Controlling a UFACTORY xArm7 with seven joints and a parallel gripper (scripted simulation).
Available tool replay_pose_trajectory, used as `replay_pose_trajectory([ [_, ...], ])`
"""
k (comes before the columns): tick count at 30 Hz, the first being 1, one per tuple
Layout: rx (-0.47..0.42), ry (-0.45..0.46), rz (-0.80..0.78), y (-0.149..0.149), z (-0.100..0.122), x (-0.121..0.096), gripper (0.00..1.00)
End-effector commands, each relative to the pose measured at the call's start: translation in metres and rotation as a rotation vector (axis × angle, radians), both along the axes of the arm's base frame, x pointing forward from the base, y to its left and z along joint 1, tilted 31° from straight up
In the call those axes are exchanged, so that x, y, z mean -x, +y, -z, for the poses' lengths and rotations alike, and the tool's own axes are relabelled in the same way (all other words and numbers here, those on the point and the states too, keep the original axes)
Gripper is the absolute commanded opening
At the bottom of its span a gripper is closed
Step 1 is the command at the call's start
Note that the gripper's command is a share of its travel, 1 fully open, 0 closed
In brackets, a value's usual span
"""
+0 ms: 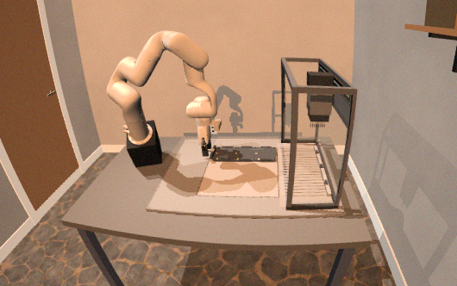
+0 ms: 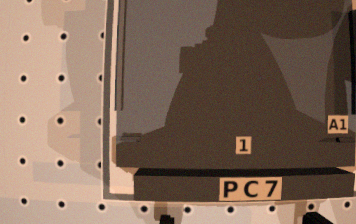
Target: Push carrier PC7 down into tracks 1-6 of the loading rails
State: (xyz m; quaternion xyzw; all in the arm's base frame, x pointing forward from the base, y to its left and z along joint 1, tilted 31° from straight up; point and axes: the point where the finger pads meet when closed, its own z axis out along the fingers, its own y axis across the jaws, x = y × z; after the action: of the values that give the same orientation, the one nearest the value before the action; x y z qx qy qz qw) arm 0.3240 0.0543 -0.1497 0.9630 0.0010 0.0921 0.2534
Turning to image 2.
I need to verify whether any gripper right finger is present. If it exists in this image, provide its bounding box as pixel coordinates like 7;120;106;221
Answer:
302;212;334;224

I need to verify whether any beige perforated plate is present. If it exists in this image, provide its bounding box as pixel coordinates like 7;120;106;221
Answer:
0;0;356;224

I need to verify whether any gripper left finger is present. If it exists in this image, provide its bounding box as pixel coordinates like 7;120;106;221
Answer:
159;215;174;224

